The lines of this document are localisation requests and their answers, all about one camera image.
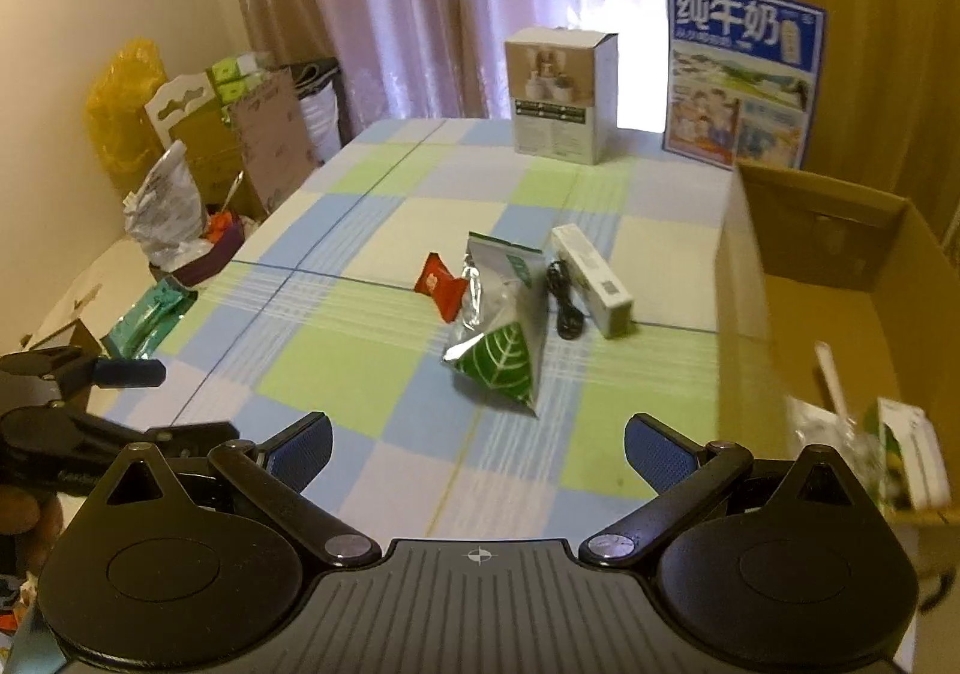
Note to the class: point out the orange object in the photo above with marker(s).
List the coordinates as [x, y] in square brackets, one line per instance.
[220, 228]

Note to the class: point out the crumpled white plastic bag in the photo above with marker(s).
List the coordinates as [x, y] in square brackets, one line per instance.
[169, 209]

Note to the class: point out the long white carton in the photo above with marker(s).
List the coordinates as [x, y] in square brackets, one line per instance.
[596, 284]

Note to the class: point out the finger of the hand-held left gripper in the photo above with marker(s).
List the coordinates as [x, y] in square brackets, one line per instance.
[131, 373]
[191, 436]

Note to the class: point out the yellow plastic bag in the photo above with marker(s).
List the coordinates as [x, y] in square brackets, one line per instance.
[120, 112]

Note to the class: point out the green and white boxes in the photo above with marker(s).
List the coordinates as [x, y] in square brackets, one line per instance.
[240, 78]

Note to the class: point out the red candy packet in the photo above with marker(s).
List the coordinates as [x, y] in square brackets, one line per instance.
[442, 288]

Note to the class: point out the white bucket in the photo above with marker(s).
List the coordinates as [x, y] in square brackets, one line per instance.
[322, 119]

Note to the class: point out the beige product box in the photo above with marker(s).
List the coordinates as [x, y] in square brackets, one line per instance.
[562, 97]

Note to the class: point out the brown cardboard box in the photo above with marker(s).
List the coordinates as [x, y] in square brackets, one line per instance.
[825, 314]

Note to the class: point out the clear plastic packet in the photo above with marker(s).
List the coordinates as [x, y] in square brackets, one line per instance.
[825, 438]

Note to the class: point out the white rounded square box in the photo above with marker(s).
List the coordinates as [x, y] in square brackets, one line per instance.
[915, 453]

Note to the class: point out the green plastic packet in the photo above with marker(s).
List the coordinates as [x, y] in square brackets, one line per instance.
[146, 322]

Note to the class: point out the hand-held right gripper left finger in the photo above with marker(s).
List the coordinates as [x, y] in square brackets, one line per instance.
[300, 453]

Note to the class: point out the blue milk carton box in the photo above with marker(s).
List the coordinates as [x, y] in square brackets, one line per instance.
[739, 82]

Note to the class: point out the brown cardboard sheet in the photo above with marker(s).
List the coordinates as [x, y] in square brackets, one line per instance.
[271, 142]

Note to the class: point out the silver foil bag green leaf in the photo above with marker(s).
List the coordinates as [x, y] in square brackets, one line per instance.
[499, 337]

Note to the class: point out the white plastic spoon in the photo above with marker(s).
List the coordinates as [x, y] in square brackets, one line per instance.
[834, 382]

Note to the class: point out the checked cloth covered desktop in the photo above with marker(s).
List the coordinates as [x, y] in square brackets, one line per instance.
[360, 359]

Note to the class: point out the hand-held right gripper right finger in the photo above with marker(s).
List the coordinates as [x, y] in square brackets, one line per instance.
[660, 453]

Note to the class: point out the purple box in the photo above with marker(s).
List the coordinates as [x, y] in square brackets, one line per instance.
[210, 254]

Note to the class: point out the person's left hand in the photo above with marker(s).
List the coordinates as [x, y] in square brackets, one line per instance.
[26, 520]

